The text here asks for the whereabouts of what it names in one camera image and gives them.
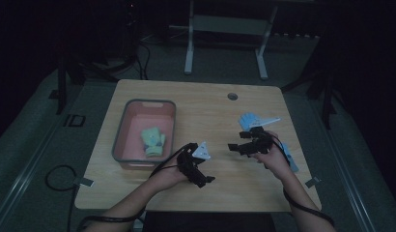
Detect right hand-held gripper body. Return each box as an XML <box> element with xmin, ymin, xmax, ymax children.
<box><xmin>246</xmin><ymin>116</ymin><xmax>282</xmax><ymax>157</ymax></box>

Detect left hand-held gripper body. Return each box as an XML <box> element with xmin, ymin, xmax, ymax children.
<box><xmin>176</xmin><ymin>140</ymin><xmax>212</xmax><ymax>186</ymax></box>

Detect green knit glove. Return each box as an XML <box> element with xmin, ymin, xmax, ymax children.
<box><xmin>141</xmin><ymin>127</ymin><xmax>163</xmax><ymax>159</ymax></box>
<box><xmin>147</xmin><ymin>133</ymin><xmax>167</xmax><ymax>159</ymax></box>

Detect pink plastic bin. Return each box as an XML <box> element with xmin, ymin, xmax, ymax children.
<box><xmin>111</xmin><ymin>99</ymin><xmax>177</xmax><ymax>171</ymax></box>

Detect person's left hand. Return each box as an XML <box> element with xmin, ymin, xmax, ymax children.
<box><xmin>149</xmin><ymin>158</ymin><xmax>191</xmax><ymax>193</ymax></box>

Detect person's right hand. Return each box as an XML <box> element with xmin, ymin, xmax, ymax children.
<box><xmin>250</xmin><ymin>130</ymin><xmax>293</xmax><ymax>181</ymax></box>

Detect grey table edge clip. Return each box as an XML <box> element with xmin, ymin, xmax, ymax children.
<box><xmin>304</xmin><ymin>176</ymin><xmax>322</xmax><ymax>189</ymax></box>
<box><xmin>73</xmin><ymin>176</ymin><xmax>95</xmax><ymax>189</ymax></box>

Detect black stand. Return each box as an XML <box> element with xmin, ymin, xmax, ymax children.
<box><xmin>280</xmin><ymin>64</ymin><xmax>339</xmax><ymax>131</ymax></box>
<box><xmin>49</xmin><ymin>42</ymin><xmax>88</xmax><ymax>116</ymax></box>

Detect white metal stand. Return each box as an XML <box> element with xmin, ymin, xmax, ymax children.
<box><xmin>184</xmin><ymin>0</ymin><xmax>279</xmax><ymax>81</ymax></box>

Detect black floor cables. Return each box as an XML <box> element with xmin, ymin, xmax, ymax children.
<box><xmin>133</xmin><ymin>41</ymin><xmax>153</xmax><ymax>81</ymax></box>

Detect black looped floor cable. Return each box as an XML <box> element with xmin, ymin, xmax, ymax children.
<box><xmin>44</xmin><ymin>164</ymin><xmax>80</xmax><ymax>232</ymax></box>

